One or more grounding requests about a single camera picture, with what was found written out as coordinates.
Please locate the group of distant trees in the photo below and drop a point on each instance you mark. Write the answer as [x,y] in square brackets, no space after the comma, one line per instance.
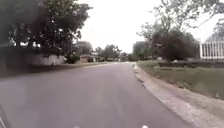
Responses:
[110,51]

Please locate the small red building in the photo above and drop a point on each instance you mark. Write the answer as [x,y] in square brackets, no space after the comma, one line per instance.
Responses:
[87,58]

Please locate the grey asphalt road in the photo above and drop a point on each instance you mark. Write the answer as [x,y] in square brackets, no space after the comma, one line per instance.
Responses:
[86,96]

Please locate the dark bushy tree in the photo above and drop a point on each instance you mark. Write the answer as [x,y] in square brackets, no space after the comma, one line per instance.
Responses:
[173,46]

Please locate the robot's own part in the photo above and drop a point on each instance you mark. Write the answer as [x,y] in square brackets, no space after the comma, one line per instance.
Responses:
[144,126]

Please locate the pale concrete kerb strip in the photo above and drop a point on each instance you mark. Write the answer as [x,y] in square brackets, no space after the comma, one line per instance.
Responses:
[173,100]

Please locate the dark low hedge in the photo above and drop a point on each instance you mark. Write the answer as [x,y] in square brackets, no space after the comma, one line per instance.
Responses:
[186,64]

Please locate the big dark tree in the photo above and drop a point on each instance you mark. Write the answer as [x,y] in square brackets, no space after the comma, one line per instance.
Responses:
[50,23]

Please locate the grass lawn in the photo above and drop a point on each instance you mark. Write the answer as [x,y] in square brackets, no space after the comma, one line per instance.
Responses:
[196,79]

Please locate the white picket fence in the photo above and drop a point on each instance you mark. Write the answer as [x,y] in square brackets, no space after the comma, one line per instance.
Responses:
[213,50]

